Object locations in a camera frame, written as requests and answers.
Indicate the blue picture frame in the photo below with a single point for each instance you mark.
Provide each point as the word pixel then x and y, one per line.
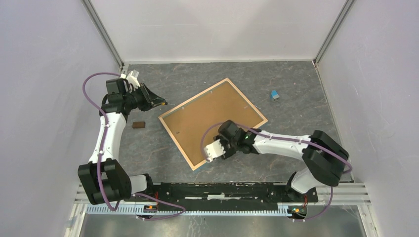
pixel 193 123

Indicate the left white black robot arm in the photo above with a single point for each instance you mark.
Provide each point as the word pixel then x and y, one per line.
pixel 103 178

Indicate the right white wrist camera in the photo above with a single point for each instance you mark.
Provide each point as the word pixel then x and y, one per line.
pixel 214 150

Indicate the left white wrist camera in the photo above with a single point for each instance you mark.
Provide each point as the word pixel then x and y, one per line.
pixel 131 77

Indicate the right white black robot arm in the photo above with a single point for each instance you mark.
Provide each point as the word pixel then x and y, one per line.
pixel 325 159

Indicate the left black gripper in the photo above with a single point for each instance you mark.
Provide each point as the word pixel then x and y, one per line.
pixel 153 100

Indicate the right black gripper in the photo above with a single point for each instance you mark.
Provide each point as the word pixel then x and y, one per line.
pixel 229 152

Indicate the small brown block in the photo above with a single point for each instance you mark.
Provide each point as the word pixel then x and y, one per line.
pixel 138 124

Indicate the light blue cable comb strip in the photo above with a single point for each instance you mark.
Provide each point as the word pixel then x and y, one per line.
pixel 139 209

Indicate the small blue eraser block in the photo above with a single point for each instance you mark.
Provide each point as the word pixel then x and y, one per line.
pixel 274 95

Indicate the yellow handled screwdriver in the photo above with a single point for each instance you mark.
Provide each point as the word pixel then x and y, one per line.
pixel 166 103

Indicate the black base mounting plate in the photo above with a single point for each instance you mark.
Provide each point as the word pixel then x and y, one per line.
pixel 230 196

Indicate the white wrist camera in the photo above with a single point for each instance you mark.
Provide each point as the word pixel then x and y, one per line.
pixel 214 150
pixel 131 77

